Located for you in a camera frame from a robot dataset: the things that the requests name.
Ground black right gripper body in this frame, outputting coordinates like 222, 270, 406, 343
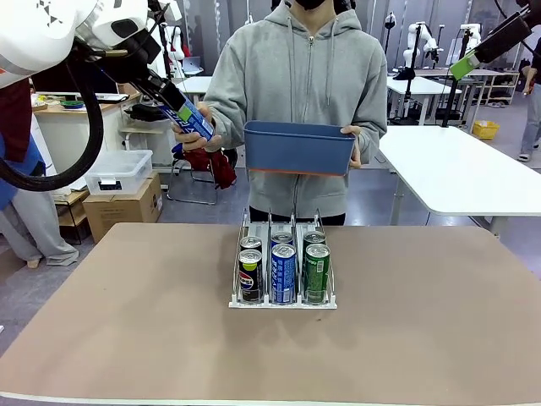
496, 8, 533, 48

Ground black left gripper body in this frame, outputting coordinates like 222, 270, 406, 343
99, 36, 170, 92

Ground blue beverage can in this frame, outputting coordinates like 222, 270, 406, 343
162, 100, 215, 143
270, 231, 295, 249
270, 244, 298, 305

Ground blue plastic basket orange handles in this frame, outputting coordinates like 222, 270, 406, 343
243, 120, 355, 178

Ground person's left forearm grey sleeve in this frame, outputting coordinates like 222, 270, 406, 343
358, 113, 389, 168

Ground person's right forearm grey sleeve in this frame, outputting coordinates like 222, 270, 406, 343
202, 91, 238, 128

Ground person's right hand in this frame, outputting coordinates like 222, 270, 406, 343
171, 103, 216, 151

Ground person's left hand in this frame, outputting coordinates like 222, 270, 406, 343
340, 125, 365, 169

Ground black bag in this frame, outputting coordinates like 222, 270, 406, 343
125, 103, 174, 122

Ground white background table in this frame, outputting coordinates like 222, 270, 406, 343
386, 75, 464, 123
175, 75, 215, 96

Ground black tripod stand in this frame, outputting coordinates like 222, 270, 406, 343
441, 25, 473, 129
403, 25, 424, 123

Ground open laptop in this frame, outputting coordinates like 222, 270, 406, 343
182, 57, 205, 77

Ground wooden background bench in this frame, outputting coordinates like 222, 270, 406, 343
416, 69, 521, 107

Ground yellow plastic crate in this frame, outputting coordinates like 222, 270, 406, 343
472, 121, 501, 141

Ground clear plastic storage box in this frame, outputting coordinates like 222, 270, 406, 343
84, 149, 154, 197

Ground person in grey trousers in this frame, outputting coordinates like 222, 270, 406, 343
518, 40, 541, 162

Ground white desk wooden top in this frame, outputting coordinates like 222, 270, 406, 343
32, 92, 178, 170

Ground large white table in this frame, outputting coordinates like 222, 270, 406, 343
378, 125, 541, 217

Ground brown cardboard box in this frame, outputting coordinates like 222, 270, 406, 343
82, 172, 164, 244

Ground person in grey hoodie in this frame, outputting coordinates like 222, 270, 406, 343
202, 0, 389, 228

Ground person in maroon top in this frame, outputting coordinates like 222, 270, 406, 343
0, 78, 80, 268

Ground black Pepsi can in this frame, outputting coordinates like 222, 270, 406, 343
238, 249, 264, 305
239, 236, 264, 255

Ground left arm black cable sleeve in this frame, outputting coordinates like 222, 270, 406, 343
0, 36, 106, 192

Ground white wire can dispenser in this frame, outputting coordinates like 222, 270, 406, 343
228, 207, 339, 310

